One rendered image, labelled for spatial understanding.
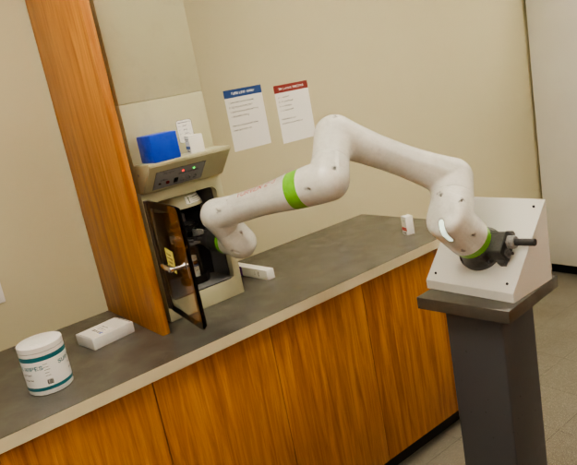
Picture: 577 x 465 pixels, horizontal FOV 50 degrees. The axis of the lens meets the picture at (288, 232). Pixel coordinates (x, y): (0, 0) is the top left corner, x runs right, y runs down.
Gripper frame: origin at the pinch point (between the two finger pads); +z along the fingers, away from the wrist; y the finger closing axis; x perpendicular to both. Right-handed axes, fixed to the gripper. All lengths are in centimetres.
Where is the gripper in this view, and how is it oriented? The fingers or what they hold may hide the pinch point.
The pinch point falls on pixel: (186, 236)
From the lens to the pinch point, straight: 234.1
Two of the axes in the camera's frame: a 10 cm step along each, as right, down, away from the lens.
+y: -7.4, 2.9, -6.1
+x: 1.9, 9.6, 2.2
